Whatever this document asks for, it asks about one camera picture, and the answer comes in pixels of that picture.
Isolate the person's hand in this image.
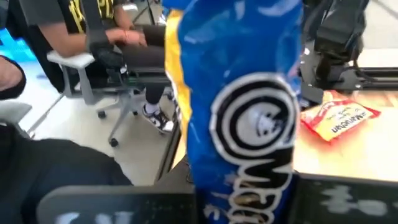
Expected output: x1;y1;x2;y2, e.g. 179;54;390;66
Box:
113;27;148;48

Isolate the red Maruchan ramen pack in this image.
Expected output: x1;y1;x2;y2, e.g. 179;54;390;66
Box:
299;98;382;143

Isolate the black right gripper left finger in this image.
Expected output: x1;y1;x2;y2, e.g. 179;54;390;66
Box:
36;185;198;224

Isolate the white grey office chair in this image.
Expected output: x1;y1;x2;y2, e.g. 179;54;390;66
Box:
46;49;175;149

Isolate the blue Maruchan ramen pack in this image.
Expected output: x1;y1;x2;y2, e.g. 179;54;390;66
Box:
161;0;305;224

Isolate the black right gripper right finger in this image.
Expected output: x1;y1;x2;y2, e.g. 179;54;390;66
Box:
292;173;398;224

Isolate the person's shoe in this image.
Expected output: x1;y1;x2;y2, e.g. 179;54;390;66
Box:
142;105;175;134

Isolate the person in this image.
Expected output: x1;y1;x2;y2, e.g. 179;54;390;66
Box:
0;55;133;224
6;0;175;134

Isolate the grey chair armrest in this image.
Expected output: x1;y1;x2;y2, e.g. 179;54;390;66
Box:
0;101;33;139

